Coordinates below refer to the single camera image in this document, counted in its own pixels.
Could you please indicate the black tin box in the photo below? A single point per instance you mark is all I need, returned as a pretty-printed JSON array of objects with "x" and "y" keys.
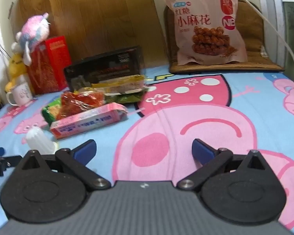
[{"x": 103, "y": 66}]

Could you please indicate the brown seat cushion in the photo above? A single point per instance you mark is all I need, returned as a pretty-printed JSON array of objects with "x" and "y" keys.
[{"x": 250, "y": 29}]

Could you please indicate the yellow snack packet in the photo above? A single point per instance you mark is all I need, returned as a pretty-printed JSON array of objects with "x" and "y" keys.
[{"x": 122, "y": 84}]

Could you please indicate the long pink packet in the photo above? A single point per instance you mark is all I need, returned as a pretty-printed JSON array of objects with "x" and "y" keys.
[{"x": 85, "y": 122}]

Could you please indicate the wooden board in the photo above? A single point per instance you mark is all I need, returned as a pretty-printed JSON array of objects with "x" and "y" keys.
[{"x": 100, "y": 17}]

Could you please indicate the red gift box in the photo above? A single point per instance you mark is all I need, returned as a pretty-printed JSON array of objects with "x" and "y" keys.
[{"x": 49, "y": 63}]

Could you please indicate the red snack packet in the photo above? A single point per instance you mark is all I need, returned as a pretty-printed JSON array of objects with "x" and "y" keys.
[{"x": 76, "y": 104}]

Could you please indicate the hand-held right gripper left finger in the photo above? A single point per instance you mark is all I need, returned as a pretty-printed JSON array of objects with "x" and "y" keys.
[{"x": 85, "y": 149}]

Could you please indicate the translucent green snack packet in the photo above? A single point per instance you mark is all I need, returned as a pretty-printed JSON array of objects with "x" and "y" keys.
[{"x": 122, "y": 99}]

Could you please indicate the large pink snack bag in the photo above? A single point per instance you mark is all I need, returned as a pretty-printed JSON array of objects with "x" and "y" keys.
[{"x": 198, "y": 17}]

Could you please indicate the yellow plush toy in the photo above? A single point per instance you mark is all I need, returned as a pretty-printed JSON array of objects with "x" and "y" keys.
[{"x": 16, "y": 63}]

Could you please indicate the pink plush toy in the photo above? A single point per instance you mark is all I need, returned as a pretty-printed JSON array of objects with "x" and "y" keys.
[{"x": 34, "y": 29}]

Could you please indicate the white window frame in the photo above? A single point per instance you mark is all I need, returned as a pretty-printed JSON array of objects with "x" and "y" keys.
[{"x": 272, "y": 9}]

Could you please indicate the white ribbed bottle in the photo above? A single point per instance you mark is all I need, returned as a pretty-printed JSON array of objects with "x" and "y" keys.
[{"x": 39, "y": 139}]

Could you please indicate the light green leaf-print packet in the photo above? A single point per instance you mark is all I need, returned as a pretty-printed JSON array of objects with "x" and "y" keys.
[{"x": 50, "y": 112}]

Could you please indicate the white mug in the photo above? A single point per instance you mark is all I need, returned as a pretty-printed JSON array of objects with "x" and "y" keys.
[{"x": 22, "y": 94}]

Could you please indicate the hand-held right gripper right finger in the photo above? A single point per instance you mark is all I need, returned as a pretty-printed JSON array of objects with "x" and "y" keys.
[{"x": 202, "y": 151}]

